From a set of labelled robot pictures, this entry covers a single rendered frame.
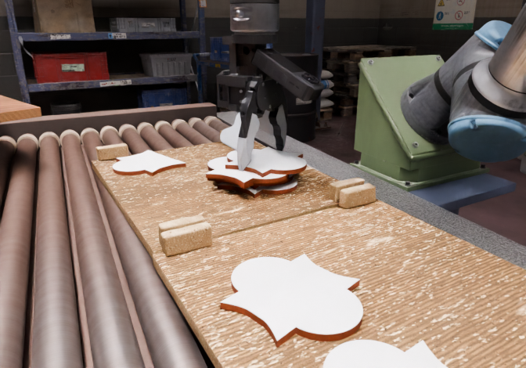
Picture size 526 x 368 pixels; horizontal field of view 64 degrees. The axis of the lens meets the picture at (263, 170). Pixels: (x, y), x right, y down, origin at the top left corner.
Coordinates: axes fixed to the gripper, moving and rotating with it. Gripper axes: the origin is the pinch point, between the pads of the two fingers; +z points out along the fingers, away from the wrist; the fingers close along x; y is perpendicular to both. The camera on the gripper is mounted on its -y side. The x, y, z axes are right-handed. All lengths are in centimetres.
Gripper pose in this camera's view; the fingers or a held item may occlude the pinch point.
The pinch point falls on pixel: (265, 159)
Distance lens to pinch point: 71.1
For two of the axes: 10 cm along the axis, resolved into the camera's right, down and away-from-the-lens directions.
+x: -5.7, 2.7, -7.8
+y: -8.2, -1.9, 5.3
